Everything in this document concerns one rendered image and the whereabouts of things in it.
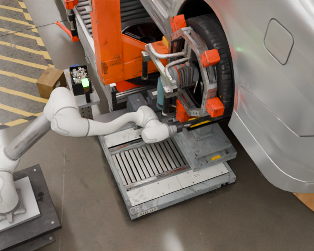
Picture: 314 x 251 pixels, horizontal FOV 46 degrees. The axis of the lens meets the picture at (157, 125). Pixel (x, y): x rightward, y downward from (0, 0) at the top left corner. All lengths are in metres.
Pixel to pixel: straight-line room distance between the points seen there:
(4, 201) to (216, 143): 1.50
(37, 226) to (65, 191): 0.52
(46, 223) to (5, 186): 0.35
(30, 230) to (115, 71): 1.19
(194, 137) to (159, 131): 0.63
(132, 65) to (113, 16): 0.44
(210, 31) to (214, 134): 0.96
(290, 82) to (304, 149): 0.30
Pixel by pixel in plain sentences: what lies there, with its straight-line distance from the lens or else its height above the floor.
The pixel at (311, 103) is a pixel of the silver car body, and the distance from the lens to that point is 1.59.
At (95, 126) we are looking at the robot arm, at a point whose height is 0.86.
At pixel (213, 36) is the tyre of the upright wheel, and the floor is 1.17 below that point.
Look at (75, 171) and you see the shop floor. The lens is 2.93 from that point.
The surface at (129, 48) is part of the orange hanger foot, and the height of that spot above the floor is 0.78.
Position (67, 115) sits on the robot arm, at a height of 0.95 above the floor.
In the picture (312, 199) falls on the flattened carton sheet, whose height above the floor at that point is 0.01.
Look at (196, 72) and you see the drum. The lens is 2.31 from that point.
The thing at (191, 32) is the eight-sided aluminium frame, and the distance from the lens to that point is 2.24.
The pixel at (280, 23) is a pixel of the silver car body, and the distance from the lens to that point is 1.63.
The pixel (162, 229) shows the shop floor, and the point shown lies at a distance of 2.65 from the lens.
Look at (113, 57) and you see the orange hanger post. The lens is 2.61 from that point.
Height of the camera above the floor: 2.40
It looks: 49 degrees down
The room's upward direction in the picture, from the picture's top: 3 degrees clockwise
